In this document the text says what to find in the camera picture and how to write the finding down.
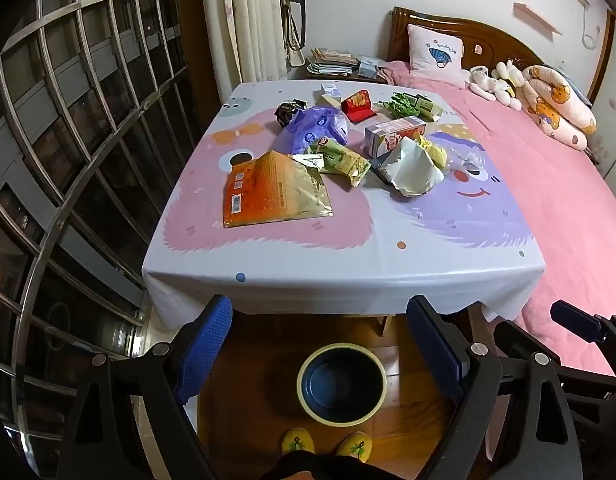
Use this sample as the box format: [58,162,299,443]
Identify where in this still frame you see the light blue tissue box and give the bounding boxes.
[358,56,385,79]

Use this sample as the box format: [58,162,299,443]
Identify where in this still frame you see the purple plastic bag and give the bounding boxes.
[274,106,349,156]

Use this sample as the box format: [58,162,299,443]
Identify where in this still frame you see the clear plastic cup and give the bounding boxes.
[445,139,489,181]

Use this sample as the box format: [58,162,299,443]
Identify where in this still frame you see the cartoon printed tablecloth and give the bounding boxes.
[142,79,546,331]

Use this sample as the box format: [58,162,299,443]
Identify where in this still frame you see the green cardboard box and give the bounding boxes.
[412,94,443,122]

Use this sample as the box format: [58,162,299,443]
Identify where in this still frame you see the pink bed blanket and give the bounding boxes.
[378,60,616,376]

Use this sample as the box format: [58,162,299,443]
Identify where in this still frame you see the white purple small box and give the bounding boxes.
[315,82,345,109]

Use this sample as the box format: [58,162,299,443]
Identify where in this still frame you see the yellow bee plush toy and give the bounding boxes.
[490,60,524,111]

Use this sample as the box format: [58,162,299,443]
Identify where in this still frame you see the green yellow snack bag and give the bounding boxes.
[305,136,373,188]

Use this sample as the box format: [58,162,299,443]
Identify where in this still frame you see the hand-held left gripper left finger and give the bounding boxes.
[55,294,233,480]

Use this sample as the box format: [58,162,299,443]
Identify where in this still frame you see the yellow paper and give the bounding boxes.
[419,134,447,170]

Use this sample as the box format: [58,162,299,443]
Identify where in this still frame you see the white plush toy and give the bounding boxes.
[469,65,509,101]

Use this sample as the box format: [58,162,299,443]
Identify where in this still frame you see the white paper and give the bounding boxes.
[379,136,445,197]

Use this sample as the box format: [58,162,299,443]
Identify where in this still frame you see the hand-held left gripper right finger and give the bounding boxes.
[407,296,584,480]

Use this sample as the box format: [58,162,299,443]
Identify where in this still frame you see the yellow embroidered slipper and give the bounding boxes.
[336,431,373,462]
[281,428,317,456]

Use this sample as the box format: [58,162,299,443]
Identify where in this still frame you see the red pink drink carton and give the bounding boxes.
[364,116,427,158]

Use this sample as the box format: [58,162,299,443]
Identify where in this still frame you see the rolled cartoon bear quilt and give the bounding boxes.
[522,64,599,152]

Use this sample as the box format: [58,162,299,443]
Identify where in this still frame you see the cream curtain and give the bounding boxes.
[200,0,289,103]

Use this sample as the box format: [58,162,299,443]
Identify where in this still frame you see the red packet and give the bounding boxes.
[340,88,377,124]

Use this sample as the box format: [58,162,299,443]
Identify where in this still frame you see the dark foil wrapper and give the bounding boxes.
[275,101,307,126]

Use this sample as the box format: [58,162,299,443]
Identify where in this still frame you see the dark blue bin yellow rim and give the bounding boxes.
[296,342,387,423]

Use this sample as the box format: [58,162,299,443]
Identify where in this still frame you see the white pillow blue print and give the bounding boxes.
[407,23,468,87]

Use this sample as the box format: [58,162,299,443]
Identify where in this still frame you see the orange gold snack bag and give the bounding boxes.
[223,150,335,229]

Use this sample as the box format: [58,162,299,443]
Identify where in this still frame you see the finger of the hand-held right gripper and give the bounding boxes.
[550,301,616,361]
[494,320,616,398]

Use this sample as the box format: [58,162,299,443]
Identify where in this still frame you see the stack of books and papers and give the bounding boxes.
[306,48,359,77]

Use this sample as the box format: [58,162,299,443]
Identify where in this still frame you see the person's black trousers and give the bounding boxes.
[260,451,373,480]

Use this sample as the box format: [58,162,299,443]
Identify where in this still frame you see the carved wooden headboard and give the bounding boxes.
[388,6,616,106]

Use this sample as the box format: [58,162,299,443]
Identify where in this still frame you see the dark wooden nightstand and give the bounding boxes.
[290,65,391,85]

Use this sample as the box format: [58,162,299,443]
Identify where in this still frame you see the pink wall shelf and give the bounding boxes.
[513,2,564,36]

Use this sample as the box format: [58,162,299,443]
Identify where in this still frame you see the green paper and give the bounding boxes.
[379,91,419,117]

